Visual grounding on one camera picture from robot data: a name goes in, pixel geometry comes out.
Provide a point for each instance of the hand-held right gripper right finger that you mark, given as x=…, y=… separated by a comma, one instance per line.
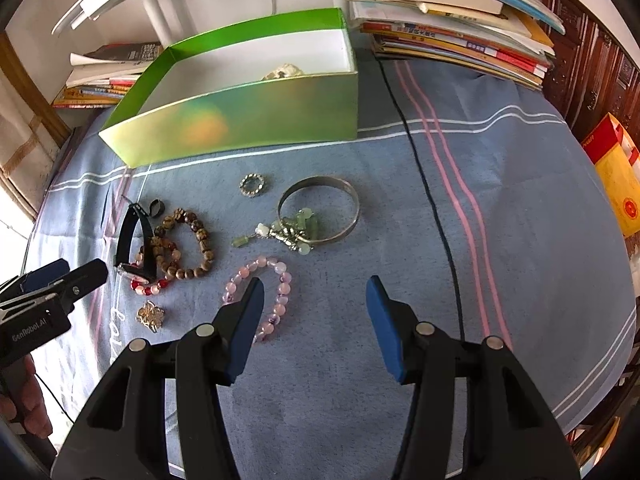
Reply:
x=385, y=330

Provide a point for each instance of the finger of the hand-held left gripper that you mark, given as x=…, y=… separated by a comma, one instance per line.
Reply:
x=37, y=277
x=82, y=280

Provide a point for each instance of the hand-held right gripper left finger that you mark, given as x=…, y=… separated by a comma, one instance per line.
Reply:
x=245, y=330

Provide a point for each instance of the black wristwatch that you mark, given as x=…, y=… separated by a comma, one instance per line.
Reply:
x=127, y=235

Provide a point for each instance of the jade and silver charm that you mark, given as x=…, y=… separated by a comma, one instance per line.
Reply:
x=295, y=232

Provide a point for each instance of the silver bangle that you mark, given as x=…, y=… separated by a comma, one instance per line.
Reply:
x=320, y=180

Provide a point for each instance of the green cardboard box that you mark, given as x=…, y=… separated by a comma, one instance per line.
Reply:
x=250, y=115

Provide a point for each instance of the person's left hand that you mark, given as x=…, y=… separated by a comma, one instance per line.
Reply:
x=35, y=405

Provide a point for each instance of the gold flower brooch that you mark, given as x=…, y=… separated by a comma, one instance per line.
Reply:
x=150, y=316

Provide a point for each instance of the blue striped cloth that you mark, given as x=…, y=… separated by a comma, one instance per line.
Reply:
x=325, y=240

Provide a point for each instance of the small book stack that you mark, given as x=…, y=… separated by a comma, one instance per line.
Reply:
x=120, y=52

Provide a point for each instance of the pale gold brooch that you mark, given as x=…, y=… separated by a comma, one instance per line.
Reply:
x=282, y=71

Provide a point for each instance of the red and yellow box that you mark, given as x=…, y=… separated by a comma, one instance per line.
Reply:
x=617, y=180

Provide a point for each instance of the tall messy book stack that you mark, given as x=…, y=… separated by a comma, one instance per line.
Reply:
x=450, y=35

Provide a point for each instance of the dark wooden cabinet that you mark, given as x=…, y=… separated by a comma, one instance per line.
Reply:
x=585, y=60

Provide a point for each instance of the wooden door frame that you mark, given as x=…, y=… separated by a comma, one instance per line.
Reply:
x=25, y=85

